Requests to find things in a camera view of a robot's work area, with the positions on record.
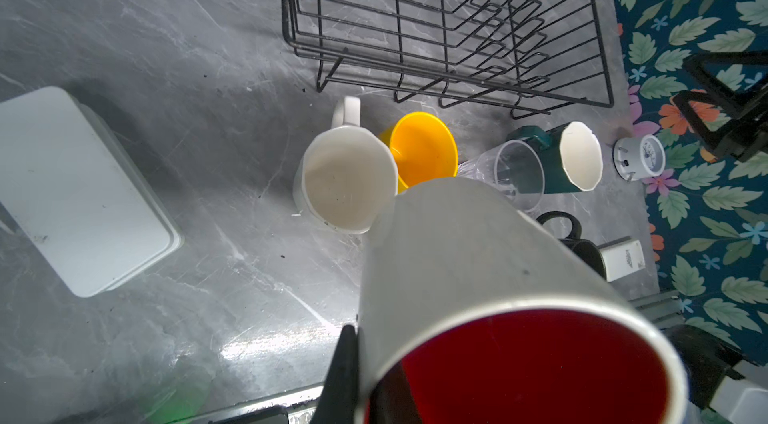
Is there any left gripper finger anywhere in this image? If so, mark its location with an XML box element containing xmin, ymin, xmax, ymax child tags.
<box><xmin>310</xmin><ymin>324</ymin><xmax>359</xmax><ymax>424</ymax></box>

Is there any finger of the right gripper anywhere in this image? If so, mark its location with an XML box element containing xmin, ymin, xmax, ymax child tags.
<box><xmin>670</xmin><ymin>51</ymin><xmax>768</xmax><ymax>162</ymax></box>

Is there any white mug red interior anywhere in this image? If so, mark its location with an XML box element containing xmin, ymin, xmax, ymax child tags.
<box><xmin>358</xmin><ymin>178</ymin><xmax>689</xmax><ymax>423</ymax></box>

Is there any cream white octagonal mug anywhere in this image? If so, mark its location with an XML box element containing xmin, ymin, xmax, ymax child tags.
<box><xmin>293</xmin><ymin>96</ymin><xmax>398</xmax><ymax>234</ymax></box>

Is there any yellow plastic mug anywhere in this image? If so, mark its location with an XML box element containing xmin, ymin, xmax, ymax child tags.
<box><xmin>378</xmin><ymin>112</ymin><xmax>459</xmax><ymax>193</ymax></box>

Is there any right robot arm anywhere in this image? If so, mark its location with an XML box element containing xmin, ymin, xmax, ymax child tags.
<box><xmin>668</xmin><ymin>50</ymin><xmax>767</xmax><ymax>407</ymax></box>

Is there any small white alarm clock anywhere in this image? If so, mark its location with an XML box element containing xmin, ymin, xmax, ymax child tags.
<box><xmin>613</xmin><ymin>134</ymin><xmax>666</xmax><ymax>182</ymax></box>

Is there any green mug white interior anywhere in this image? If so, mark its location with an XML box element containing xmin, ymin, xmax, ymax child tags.
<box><xmin>506</xmin><ymin>121</ymin><xmax>603</xmax><ymax>194</ymax></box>

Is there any white box right side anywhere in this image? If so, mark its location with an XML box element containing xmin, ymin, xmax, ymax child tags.
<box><xmin>599</xmin><ymin>239</ymin><xmax>646</xmax><ymax>282</ymax></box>

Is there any white box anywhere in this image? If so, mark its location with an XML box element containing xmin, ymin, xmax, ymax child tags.
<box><xmin>1</xmin><ymin>86</ymin><xmax>183</xmax><ymax>298</ymax></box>
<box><xmin>599</xmin><ymin>239</ymin><xmax>646</xmax><ymax>282</ymax></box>

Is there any black mug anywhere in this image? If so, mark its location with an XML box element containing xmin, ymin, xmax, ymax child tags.
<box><xmin>536</xmin><ymin>211</ymin><xmax>607</xmax><ymax>281</ymax></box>

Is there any clear glass cup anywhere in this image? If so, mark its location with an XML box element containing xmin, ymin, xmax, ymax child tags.
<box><xmin>457</xmin><ymin>140</ymin><xmax>545</xmax><ymax>213</ymax></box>

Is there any white box left side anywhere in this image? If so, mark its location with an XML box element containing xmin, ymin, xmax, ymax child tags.
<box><xmin>1</xmin><ymin>86</ymin><xmax>183</xmax><ymax>298</ymax></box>

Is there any black wire dish rack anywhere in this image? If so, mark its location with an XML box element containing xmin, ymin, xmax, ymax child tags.
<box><xmin>281</xmin><ymin>0</ymin><xmax>615</xmax><ymax>119</ymax></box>

